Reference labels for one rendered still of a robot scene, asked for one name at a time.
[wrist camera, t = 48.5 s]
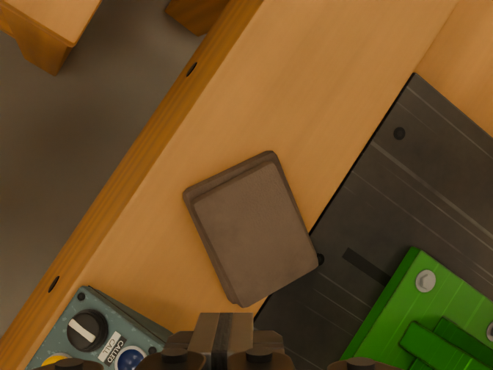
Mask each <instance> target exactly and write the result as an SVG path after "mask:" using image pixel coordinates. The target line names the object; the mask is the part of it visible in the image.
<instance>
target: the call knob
mask: <svg viewBox="0 0 493 370"><path fill-rule="evenodd" d="M103 335H104V324H103V321H102V319H101V318H100V317H99V315H97V314H96V313H93V312H89V311H83V312H80V313H77V314H76V315H75V316H73V317H72V319H71V320H70V321H69V323H68V325H67V338H68V341H69V342H70V343H71V345H72V346H73V347H75V348H77V349H80V350H86V349H92V348H94V347H96V346H97V345H99V343H100V342H101V341H102V339H103Z"/></svg>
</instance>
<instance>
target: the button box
mask: <svg viewBox="0 0 493 370"><path fill-rule="evenodd" d="M83 311H89V312H93V313H96V314H97V315H99V317H100V318H101V319H102V321H103V324H104V335H103V339H102V341H101V342H100V343H99V345H97V346H96V347H94V348H92V349H86V350H80V349H77V348H75V347H73V346H72V345H71V343H70V342H69V341H68V338H67V325H68V323H69V321H70V320H71V319H72V317H73V316H75V315H76V314H77V313H80V312H83ZM171 335H173V333H172V332H170V331H169V330H168V329H166V328H164V327H162V326H161V325H159V324H157V323H155V322H154V321H152V320H150V319H148V318H147V317H145V316H143V315H141V314H140V313H138V312H136V311H135V310H133V309H131V308H129V307H128V306H126V305H124V304H122V303H121V302H119V301H117V300H115V299H114V298H112V297H110V296H109V295H107V294H104V293H103V292H102V291H99V290H97V289H94V288H93V287H91V286H81V287H80V288H79V289H78V291H77V292H76V293H75V295H74V296H73V298H72V300H71V301H70V302H69V303H68V305H67V307H66V308H65V309H64V311H63V312H62V314H61V316H60V317H59V318H58V320H57V321H56V323H55V325H54V326H53V327H52V329H51V331H50V332H49V334H48V335H47V336H46V338H45V340H44V341H43V343H42V344H41V345H40V347H39V349H38V350H37V351H36V353H35V354H34V356H33V357H32V359H31V360H30V361H29V363H28V365H27V366H26V368H25V369H24V370H31V369H35V368H38V367H41V366H42V364H43V362H44V361H45V360H46V359H48V358H49V357H52V356H56V355H62V356H65V357H67V358H80V359H82V360H91V361H95V362H98V363H100V364H102V365H103V367H104V370H118V368H117V361H118V359H119V357H120V355H121V354H122V353H123V352H124V351H126V350H128V349H135V350H137V351H139V352H140V353H141V354H142V355H143V357H144V358H145V357H147V356H148V355H151V354H153V353H157V352H161V351H162V349H163V348H164V345H165V344H166V342H167V339H168V338H169V336H171Z"/></svg>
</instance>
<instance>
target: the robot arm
mask: <svg viewBox="0 0 493 370"><path fill-rule="evenodd" d="M31 370H104V367H103V365H102V364H100V363H98V362H95V361H91V360H82V359H80V358H65V359H61V360H58V361H57V362H55V363H51V364H48V365H45V366H41V367H38V368H35V369H31ZM134 370H296V368H295V366H294V364H293V361H292V360H291V358H290V357H289V356H288V355H286V354H285V350H284V344H283V339H282V336H281V335H280V334H279V333H276V332H275V331H273V330H253V313H200V315H199V318H198V320H197V324H196V327H195V329H194V331H178V332H176V333H175V334H173V335H171V336H169V338H168V339H167V342H166V344H165V345H164V348H163V349H162V351H161V352H157V353H153V354H151V355H148V356H147V357H145V358H144V359H143V360H142V361H141V362H140V363H139V365H138V366H137V367H136V368H135V369H134ZM327 370H404V369H400V368H398V367H395V366H391V365H388V364H386V363H382V362H378V361H374V360H373V359H370V358H363V357H355V358H349V359H348V360H339V361H336V362H334V363H331V364H329V365H328V366H327Z"/></svg>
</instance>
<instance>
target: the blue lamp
mask: <svg viewBox="0 0 493 370"><path fill-rule="evenodd" d="M143 359H144V357H143V355H142V354H141V353H140V352H139V351H137V350H135V349H128V350H126V351H124V352H123V353H122V354H121V355H120V357H119V359H118V361H117V368H118V370H134V369H135V368H136V367H137V366H138V365H139V363H140V362H141V361H142V360H143Z"/></svg>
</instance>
